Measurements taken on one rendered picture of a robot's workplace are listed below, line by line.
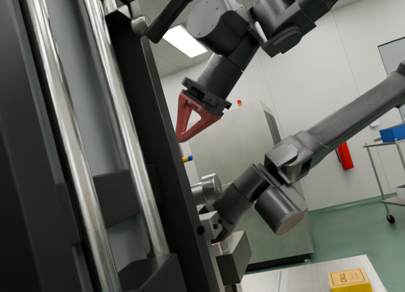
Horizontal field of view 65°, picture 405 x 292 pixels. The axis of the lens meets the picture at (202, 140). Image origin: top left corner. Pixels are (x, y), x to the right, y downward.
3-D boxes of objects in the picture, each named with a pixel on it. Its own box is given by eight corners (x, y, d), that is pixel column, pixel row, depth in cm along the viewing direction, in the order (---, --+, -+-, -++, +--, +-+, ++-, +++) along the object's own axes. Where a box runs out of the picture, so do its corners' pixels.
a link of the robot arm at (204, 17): (306, 39, 46) (282, -2, 49) (275, -4, 37) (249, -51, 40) (238, 84, 51) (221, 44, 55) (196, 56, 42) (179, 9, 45)
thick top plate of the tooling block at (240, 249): (240, 283, 62) (232, 253, 63) (77, 310, 74) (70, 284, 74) (252, 253, 78) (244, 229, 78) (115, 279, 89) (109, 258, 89)
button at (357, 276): (373, 295, 58) (369, 282, 58) (334, 300, 60) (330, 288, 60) (366, 278, 65) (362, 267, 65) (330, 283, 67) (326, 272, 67)
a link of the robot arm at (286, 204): (284, 167, 65) (289, 139, 58) (326, 209, 58) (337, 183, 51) (235, 195, 61) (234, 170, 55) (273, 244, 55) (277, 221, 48)
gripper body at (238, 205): (234, 224, 64) (260, 199, 62) (223, 240, 54) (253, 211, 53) (211, 201, 65) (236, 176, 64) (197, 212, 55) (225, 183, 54)
